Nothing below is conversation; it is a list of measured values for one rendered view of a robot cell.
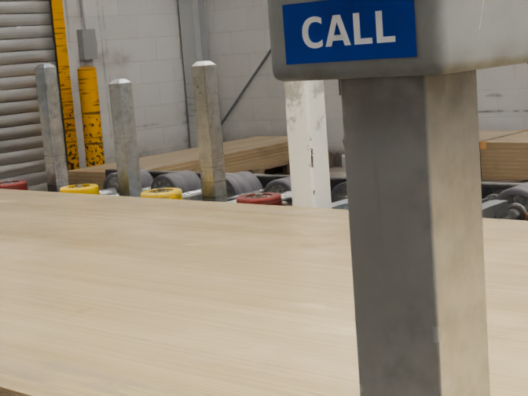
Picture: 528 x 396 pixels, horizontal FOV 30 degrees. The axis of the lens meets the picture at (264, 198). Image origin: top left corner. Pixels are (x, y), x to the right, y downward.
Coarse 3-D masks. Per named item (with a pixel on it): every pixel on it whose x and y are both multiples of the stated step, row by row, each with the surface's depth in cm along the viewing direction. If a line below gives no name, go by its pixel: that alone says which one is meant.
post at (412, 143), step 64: (384, 128) 34; (448, 128) 34; (384, 192) 34; (448, 192) 34; (384, 256) 34; (448, 256) 34; (384, 320) 35; (448, 320) 34; (384, 384) 35; (448, 384) 34
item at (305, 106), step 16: (320, 80) 160; (288, 96) 160; (304, 96) 158; (320, 96) 160; (288, 112) 161; (304, 112) 159; (320, 112) 161; (288, 128) 161; (304, 128) 159; (320, 128) 161; (288, 144) 162; (304, 144) 160; (320, 144) 161; (304, 160) 160; (320, 160) 161; (304, 176) 161; (320, 176) 161; (304, 192) 161; (320, 192) 161
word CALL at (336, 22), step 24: (336, 0) 32; (360, 0) 31; (384, 0) 31; (408, 0) 30; (288, 24) 33; (312, 24) 33; (336, 24) 32; (360, 24) 31; (384, 24) 31; (408, 24) 30; (288, 48) 33; (312, 48) 33; (336, 48) 32; (360, 48) 32; (384, 48) 31; (408, 48) 30
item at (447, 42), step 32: (288, 0) 33; (320, 0) 32; (416, 0) 30; (448, 0) 30; (480, 0) 31; (512, 0) 33; (416, 32) 30; (448, 32) 30; (480, 32) 31; (512, 32) 33; (288, 64) 34; (320, 64) 33; (352, 64) 32; (384, 64) 31; (416, 64) 30; (448, 64) 30; (480, 64) 32; (512, 64) 34
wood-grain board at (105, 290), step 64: (0, 192) 210; (64, 192) 202; (0, 256) 139; (64, 256) 136; (128, 256) 132; (192, 256) 129; (256, 256) 126; (320, 256) 123; (512, 256) 115; (0, 320) 104; (64, 320) 102; (128, 320) 100; (192, 320) 98; (256, 320) 96; (320, 320) 95; (512, 320) 90; (0, 384) 83; (64, 384) 82; (128, 384) 80; (192, 384) 79; (256, 384) 78; (320, 384) 77; (512, 384) 74
